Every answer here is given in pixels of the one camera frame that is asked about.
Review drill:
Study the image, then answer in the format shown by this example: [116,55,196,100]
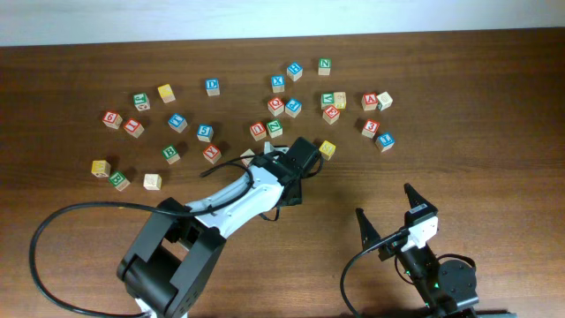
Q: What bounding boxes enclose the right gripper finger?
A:
[355,208,381,250]
[403,183,426,213]

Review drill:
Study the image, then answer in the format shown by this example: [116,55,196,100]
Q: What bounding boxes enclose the yellow S block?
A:
[319,140,336,161]

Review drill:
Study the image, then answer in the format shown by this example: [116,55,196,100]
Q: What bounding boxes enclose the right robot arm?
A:
[346,184,478,317]

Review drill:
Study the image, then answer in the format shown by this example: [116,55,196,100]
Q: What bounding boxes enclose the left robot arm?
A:
[117,137,323,317]

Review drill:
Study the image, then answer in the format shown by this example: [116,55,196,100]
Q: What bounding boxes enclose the green Z letter block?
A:
[267,119,283,138]

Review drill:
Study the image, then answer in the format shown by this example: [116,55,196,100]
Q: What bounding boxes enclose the blue P letter block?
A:
[285,98,302,117]

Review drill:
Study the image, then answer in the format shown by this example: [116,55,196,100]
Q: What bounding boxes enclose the red E letter block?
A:
[322,105,341,125]

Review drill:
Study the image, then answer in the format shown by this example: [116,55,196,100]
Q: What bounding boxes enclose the red U letter block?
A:
[250,122,267,141]

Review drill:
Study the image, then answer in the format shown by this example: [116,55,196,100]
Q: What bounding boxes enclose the white leaf picture block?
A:
[241,148,255,167]

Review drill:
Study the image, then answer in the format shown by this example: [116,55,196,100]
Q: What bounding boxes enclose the red Q letter block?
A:
[267,97,285,117]

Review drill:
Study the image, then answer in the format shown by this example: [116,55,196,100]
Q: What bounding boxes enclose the green V letter block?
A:
[320,93,335,110]

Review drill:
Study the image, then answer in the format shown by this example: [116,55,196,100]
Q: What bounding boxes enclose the yellow edged natural block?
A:
[334,92,347,110]

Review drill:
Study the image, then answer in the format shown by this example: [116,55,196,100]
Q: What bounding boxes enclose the blue 1 number block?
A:
[375,132,395,152]

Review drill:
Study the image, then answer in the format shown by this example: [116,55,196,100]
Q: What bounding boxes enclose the red 3 number block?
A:
[361,119,380,139]

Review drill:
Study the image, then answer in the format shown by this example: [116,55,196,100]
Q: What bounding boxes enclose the blue X letter block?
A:
[271,75,285,93]

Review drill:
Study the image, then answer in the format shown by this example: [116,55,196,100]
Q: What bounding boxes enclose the blue H letter block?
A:
[287,62,304,81]

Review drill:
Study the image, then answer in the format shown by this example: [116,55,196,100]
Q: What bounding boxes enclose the red A letter block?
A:
[361,93,379,111]

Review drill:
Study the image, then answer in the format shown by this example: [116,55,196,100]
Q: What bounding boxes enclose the red Y letter block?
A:
[203,144,222,164]

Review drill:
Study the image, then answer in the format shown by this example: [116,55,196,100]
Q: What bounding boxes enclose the green N letter block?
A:
[318,58,332,76]

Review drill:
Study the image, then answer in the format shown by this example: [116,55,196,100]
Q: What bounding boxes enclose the white picture block right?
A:
[377,92,393,111]

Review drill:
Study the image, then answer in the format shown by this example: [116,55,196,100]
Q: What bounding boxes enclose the blue 5 number block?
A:
[197,125,214,142]

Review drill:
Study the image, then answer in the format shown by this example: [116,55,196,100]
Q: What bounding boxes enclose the blue D letter block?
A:
[205,78,220,96]

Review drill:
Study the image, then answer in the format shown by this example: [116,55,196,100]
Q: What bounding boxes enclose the blue T letter block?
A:
[168,113,188,133]

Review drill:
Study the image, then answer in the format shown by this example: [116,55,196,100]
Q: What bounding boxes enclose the green B letter block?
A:
[162,145,180,164]

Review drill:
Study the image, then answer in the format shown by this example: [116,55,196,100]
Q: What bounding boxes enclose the plain yellow top block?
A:
[158,84,176,103]

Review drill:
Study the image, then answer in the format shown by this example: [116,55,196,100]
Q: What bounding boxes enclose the natural picture block left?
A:
[143,174,162,191]

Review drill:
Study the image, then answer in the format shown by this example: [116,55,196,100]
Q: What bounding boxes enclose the green J letter block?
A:
[132,93,150,111]

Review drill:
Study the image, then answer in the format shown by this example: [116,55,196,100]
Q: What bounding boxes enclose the red I letter block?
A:
[124,118,145,138]

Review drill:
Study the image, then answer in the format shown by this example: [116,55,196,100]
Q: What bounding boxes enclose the green E letter block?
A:
[109,171,131,191]

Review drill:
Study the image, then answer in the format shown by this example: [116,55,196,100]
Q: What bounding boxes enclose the red 6 number block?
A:
[102,111,123,129]

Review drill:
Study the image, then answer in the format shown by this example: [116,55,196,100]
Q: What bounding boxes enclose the yellow W letter block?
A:
[91,160,111,178]

